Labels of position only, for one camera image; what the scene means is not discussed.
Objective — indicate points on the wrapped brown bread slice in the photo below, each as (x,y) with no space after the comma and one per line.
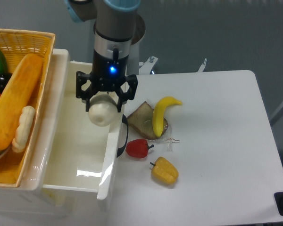
(140,121)

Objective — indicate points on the white bracket with bolt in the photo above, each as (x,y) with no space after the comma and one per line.
(148,67)

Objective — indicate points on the pale cream pear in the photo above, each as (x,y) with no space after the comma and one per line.
(103,110)

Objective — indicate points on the dark blackberry toy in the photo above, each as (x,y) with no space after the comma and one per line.
(4,79)

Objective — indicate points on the open white upper drawer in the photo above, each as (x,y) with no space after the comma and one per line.
(83,155)

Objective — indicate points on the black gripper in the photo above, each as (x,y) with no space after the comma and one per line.
(108,73)

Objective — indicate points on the red bell pepper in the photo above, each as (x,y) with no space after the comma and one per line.
(138,148)

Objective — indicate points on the yellow bell pepper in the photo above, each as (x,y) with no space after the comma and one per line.
(164,171)

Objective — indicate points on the yellow wicker basket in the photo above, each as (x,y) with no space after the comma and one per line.
(15,44)

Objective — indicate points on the black drawer handle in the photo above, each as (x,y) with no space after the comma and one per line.
(123,136)

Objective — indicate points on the yellow banana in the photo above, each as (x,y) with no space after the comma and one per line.
(159,111)

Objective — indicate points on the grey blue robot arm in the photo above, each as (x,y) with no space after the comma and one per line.
(114,29)

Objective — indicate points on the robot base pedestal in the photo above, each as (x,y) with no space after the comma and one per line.
(134,54)

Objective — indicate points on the orange baguette bread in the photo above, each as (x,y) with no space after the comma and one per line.
(16,96)

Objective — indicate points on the small cream croissant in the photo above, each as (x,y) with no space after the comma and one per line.
(23,129)

